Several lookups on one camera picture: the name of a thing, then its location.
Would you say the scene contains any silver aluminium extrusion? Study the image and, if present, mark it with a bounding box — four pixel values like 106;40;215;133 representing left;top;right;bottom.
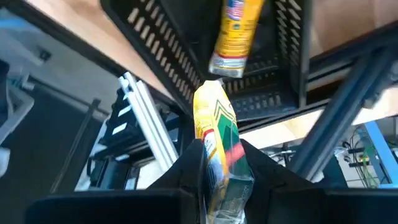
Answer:
117;71;180;172

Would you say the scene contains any yellow crayon pack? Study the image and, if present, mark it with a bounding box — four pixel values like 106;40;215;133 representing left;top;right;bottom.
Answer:
192;78;256;224
207;0;266;79

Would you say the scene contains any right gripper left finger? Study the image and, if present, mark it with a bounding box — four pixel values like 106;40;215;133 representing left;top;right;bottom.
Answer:
25;138;205;224

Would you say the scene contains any black aluminium table frame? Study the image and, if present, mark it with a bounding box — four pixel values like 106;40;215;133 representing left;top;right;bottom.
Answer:
0;0;398;183

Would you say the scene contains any black box with white labels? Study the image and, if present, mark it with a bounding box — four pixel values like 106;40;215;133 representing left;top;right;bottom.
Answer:
86;88;141;190

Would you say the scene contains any black plastic basket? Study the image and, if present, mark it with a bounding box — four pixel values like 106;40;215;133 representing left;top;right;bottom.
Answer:
99;0;313;123

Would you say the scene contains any blue metal table frame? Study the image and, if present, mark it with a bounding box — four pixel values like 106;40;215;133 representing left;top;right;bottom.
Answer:
357;120;398;187

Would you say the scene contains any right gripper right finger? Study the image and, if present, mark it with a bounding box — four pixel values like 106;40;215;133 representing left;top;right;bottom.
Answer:
241;139;398;224

